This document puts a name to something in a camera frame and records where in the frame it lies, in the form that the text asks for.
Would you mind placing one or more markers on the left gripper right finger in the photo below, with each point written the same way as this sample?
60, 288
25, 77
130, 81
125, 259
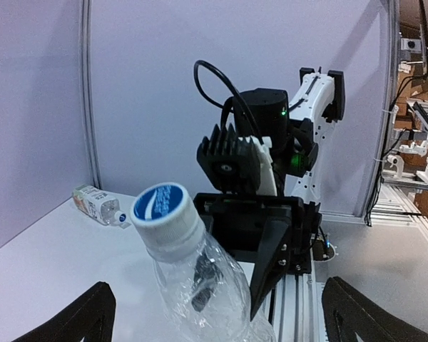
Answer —
351, 316

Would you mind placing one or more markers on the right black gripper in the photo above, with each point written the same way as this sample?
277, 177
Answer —
240, 224

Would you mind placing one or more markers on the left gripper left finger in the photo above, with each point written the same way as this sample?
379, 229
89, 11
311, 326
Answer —
88, 318

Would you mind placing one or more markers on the clear crushed plastic bottle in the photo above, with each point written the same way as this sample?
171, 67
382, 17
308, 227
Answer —
227, 318

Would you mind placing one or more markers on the white blue bottle cap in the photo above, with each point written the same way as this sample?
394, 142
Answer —
167, 221

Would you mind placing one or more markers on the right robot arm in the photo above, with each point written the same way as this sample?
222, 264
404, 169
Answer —
299, 127

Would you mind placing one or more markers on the white label bottle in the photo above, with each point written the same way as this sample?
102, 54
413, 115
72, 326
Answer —
100, 206

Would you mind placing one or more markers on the front aluminium rail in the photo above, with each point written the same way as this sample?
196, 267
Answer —
387, 262

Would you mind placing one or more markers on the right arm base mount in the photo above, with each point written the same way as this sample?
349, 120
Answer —
321, 248

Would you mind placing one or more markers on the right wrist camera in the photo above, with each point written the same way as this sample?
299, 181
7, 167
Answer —
235, 164

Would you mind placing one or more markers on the right aluminium frame post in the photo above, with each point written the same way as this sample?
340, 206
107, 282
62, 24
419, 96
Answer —
374, 103

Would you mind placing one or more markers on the aluminium frame post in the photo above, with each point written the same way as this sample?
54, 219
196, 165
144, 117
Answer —
374, 103
86, 92

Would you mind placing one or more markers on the left aluminium frame post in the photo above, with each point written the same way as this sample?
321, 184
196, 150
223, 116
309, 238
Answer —
86, 92

